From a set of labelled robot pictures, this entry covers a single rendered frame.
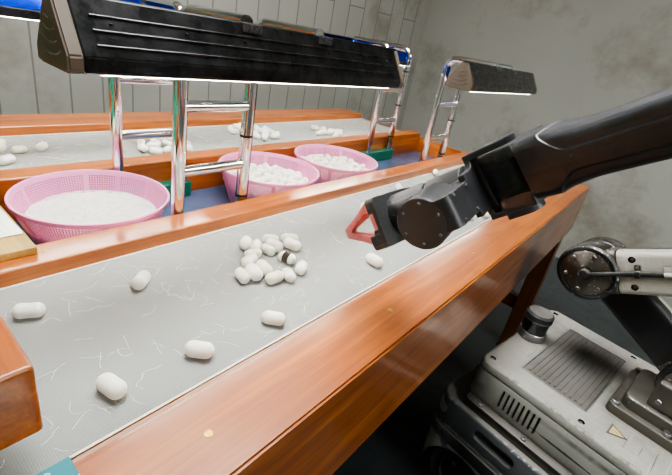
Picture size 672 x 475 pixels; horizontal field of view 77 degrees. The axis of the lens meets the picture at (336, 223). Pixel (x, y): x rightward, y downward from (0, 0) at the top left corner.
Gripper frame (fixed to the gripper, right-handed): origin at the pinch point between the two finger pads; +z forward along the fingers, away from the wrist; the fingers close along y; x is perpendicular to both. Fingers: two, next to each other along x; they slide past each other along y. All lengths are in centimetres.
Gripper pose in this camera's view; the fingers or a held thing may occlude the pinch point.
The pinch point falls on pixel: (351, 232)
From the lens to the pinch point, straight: 62.1
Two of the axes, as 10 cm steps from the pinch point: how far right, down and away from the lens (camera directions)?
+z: -7.0, 2.8, 6.6
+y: -6.3, 2.0, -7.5
